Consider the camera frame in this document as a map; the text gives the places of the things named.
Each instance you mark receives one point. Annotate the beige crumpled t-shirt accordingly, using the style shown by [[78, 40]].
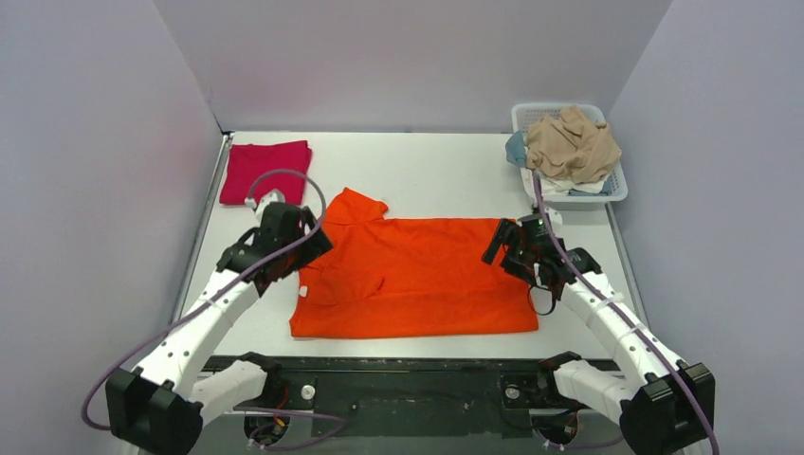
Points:
[[573, 146]]

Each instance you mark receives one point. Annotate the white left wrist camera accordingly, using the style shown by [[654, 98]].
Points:
[[265, 200]]

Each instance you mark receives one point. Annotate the white garment in basket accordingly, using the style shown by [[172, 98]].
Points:
[[567, 187]]

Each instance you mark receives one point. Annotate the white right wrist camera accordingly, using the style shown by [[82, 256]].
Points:
[[554, 216]]

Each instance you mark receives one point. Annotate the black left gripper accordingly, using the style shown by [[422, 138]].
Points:
[[307, 245]]

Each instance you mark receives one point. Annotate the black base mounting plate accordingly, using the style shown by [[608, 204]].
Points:
[[408, 397]]

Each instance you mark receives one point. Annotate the blue garment in basket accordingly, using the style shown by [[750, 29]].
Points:
[[516, 150]]

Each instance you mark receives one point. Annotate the orange t-shirt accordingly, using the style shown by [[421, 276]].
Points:
[[396, 277]]

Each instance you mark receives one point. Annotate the folded red t-shirt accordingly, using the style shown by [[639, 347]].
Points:
[[249, 161]]

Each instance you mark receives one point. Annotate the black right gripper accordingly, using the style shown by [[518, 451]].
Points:
[[511, 245]]

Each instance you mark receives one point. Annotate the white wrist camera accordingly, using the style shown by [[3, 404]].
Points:
[[554, 216], [265, 200]]

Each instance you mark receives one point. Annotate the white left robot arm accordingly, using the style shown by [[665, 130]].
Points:
[[161, 405]]

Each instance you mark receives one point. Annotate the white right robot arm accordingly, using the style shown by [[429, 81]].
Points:
[[661, 403]]

